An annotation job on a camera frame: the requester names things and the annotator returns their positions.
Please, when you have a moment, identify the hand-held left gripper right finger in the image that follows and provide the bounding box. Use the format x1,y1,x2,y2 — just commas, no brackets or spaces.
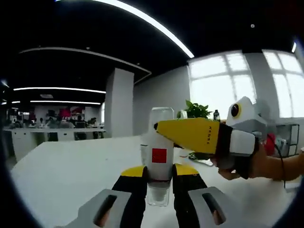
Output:
171,163,240,228

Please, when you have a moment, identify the straight ceiling light strip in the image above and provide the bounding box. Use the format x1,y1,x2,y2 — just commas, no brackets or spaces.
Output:
1,100,102,105
13,86,107,94

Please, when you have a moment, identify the pink sign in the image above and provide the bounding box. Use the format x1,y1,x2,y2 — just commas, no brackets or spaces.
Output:
58,107,72,117

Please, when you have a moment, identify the green potted plant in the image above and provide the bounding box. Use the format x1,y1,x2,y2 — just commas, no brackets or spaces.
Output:
178,99,214,119

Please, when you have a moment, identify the curved ceiling light strip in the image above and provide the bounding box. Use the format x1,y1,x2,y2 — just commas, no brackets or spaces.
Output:
55,0,195,58

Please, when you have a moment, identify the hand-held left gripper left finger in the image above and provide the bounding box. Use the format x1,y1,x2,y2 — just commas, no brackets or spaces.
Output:
56,166,150,228

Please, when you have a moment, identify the row of white office desks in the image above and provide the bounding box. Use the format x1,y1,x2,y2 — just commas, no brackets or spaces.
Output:
3,127,107,157

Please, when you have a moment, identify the person's right hand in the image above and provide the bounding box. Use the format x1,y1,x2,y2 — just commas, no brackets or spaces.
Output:
210,136,267,181

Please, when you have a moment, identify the white skincare bottle red label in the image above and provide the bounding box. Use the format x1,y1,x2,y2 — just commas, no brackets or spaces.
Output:
139,106,176,207

